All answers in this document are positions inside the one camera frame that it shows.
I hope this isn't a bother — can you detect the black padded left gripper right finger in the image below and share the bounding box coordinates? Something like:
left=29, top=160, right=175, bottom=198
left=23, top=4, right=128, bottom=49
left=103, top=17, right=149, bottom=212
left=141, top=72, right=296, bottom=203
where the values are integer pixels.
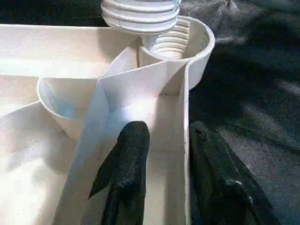
left=189, top=121, right=281, bottom=225

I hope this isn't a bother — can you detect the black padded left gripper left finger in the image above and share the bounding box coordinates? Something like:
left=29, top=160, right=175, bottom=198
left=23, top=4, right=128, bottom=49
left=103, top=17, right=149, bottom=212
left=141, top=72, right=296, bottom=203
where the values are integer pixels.
left=88, top=121, right=151, bottom=225

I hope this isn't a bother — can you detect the white plastic table top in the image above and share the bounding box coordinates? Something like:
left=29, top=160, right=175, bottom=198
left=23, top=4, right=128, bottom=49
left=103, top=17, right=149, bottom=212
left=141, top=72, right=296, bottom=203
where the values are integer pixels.
left=0, top=15, right=216, bottom=225

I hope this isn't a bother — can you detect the white plastic table leg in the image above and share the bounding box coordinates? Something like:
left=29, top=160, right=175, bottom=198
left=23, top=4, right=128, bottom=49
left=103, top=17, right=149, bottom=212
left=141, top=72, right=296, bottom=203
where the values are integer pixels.
left=100, top=0, right=181, bottom=35

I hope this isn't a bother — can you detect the black work mat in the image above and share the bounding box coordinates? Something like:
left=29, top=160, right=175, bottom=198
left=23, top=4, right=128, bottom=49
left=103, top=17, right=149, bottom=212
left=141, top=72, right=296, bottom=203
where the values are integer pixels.
left=0, top=0, right=300, bottom=225

